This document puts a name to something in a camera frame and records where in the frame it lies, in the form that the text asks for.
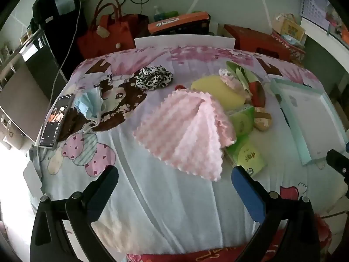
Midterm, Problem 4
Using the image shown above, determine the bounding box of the leopard print scrunchie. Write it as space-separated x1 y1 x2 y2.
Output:
135 65 174 91

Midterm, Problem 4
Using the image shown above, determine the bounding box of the white paper sheet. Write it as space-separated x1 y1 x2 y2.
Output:
23 164 43 197

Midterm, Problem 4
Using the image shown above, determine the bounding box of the cartoon printed blanket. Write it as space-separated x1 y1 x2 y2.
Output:
23 46 349 254

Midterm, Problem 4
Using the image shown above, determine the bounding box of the red patterned box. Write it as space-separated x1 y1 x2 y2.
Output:
271 31 306 63

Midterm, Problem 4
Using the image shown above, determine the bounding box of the blue wipes packet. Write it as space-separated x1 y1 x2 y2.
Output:
282 34 302 45

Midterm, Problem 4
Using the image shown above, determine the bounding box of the blue face mask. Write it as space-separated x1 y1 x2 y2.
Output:
74 87 105 127

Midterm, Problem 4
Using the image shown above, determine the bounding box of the black smartphone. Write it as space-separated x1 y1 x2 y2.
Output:
39 93 75 149

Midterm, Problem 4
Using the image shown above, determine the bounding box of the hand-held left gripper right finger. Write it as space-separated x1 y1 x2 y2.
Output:
231 165 321 262

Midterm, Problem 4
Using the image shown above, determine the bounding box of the pink lace cloth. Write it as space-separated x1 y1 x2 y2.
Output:
219 69 253 101

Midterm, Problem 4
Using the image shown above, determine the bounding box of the large green tissue packet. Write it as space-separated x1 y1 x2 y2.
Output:
226 135 267 176

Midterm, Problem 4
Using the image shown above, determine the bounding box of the white table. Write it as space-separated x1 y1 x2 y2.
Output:
301 16 349 74

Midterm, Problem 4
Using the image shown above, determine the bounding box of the light green cloth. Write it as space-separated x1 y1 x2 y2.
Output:
226 61 259 88

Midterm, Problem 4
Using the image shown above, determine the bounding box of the dark red paper bag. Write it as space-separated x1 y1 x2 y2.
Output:
120 14 149 50

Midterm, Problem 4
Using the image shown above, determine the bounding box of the brown bread-shaped toy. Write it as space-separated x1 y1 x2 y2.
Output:
253 107 272 131

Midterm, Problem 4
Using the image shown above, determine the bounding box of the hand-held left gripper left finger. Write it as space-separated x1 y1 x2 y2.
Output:
29 165 119 262

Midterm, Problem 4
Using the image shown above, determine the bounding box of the yellow sponge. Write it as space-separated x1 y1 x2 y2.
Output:
190 77 246 111

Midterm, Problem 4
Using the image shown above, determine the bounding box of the white tray with teal rim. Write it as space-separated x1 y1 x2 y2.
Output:
270 78 339 165

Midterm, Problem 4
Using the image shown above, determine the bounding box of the black bag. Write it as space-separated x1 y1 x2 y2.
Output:
32 0 81 29

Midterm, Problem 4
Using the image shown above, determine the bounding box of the white cable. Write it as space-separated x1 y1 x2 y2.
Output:
49 3 82 104

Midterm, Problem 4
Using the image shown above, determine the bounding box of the grey cabinet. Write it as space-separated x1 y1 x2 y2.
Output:
0 27 68 142

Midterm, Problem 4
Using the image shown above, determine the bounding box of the red floral bedsheet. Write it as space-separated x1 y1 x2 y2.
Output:
127 213 337 262

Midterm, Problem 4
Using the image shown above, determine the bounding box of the yellow gift box with handle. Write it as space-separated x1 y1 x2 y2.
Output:
273 13 305 43

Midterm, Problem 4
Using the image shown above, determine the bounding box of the pink fluffy cloth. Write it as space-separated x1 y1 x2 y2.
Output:
133 90 237 182

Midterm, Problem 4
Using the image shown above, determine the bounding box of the red cardboard box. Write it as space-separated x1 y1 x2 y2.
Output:
224 24 291 60

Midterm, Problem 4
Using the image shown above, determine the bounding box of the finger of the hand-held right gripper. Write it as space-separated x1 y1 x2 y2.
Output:
326 149 349 186

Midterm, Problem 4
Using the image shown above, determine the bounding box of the orange and black box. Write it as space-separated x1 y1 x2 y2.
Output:
148 12 211 36

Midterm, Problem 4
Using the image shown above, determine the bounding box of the red handbag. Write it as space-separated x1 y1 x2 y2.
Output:
77 0 134 59

